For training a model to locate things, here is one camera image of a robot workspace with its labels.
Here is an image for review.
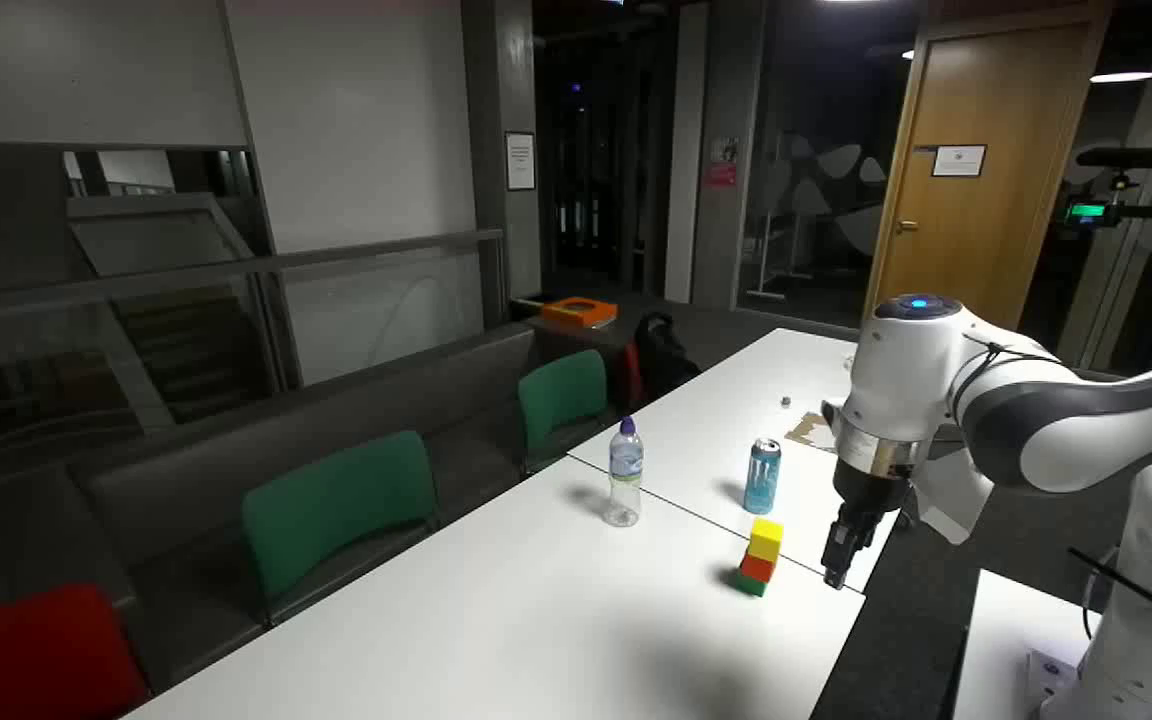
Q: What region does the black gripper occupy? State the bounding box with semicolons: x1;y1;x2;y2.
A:
819;456;911;592

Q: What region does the clear plastic water bottle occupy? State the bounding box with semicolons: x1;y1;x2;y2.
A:
598;415;646;530

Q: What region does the yellow block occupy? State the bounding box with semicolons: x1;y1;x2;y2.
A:
742;517;787;564

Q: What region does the orange block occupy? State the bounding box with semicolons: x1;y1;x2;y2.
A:
734;547;778;586

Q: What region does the blue drink can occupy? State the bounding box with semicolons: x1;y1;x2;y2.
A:
741;434;787;520

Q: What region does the black backpack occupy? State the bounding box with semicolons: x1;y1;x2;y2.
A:
628;313;708;404

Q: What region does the green chair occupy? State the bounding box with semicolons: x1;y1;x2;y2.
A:
235;428;440;624
511;349;614;470

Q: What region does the wooden door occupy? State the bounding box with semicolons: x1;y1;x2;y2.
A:
865;0;1121;331

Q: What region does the orange box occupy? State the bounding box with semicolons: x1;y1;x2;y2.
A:
536;291;618;331

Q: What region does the white door sign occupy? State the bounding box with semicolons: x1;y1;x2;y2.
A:
927;138;986;183

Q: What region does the grey upholstered bench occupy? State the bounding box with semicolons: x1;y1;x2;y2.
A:
60;317;549;693

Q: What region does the red chair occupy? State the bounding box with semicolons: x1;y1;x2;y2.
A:
0;580;150;720

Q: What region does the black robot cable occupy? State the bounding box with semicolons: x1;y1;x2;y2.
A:
1066;542;1146;596

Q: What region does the pink wall sign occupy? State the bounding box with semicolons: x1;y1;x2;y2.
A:
704;135;742;193

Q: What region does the black stereo camera bar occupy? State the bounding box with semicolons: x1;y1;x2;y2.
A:
1071;138;1152;173

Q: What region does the white wall notice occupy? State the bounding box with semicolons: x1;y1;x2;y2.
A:
504;132;540;193

